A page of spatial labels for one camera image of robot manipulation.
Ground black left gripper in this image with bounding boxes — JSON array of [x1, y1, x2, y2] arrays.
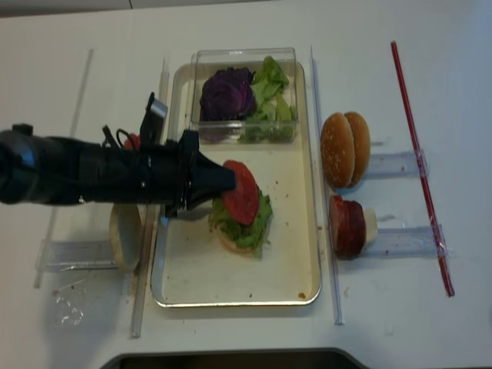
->
[[138, 93, 236, 219]]

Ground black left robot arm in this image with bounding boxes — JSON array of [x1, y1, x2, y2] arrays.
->
[[1, 95, 236, 216]]

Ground green lettuce leaf on bun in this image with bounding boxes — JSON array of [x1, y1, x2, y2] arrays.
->
[[208, 187, 273, 259]]

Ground red tomato slice stack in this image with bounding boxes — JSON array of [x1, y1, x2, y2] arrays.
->
[[124, 133, 140, 149]]

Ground green lettuce in container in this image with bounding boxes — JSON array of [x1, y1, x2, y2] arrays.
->
[[238, 55, 296, 143]]

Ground dark red meat patties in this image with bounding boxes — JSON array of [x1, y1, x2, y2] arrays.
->
[[329, 195, 366, 259]]

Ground metal rectangular tray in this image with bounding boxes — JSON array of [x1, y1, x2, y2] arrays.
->
[[150, 66, 321, 308]]

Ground pale bun bottom slice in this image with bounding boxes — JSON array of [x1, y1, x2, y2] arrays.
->
[[108, 204, 145, 273]]

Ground purple cabbage leaves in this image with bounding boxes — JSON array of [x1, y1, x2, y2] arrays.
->
[[200, 67, 255, 142]]

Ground clear plastic container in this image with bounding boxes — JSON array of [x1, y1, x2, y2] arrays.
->
[[185, 48, 299, 144]]

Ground sesame bun top front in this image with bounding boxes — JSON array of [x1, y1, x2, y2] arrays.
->
[[320, 112, 355, 188]]

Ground bun top rear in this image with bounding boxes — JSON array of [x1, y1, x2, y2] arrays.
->
[[344, 111, 371, 188]]

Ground clear bun bottom pusher track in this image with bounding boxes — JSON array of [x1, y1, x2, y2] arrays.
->
[[35, 240, 117, 273]]

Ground clear bun pusher track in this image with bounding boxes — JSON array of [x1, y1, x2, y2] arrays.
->
[[364, 151, 428, 179], [35, 240, 117, 273]]

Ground crumpled clear tape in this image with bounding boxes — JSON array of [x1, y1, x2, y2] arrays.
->
[[52, 279, 87, 327]]

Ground clear bun top pusher track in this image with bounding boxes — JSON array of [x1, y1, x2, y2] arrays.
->
[[364, 151, 428, 179]]

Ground dark monitor edge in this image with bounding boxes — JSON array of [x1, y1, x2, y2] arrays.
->
[[95, 348, 369, 368]]

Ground clear patty pusher track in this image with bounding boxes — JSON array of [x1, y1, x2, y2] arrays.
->
[[360, 226, 453, 258]]

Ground clear rail far left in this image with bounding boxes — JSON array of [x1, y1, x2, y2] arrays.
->
[[33, 48, 95, 289]]

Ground clear rail right of tray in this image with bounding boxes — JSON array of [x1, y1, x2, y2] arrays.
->
[[310, 46, 345, 326]]

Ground red plastic rail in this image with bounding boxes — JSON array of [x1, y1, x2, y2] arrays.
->
[[391, 40, 455, 298]]

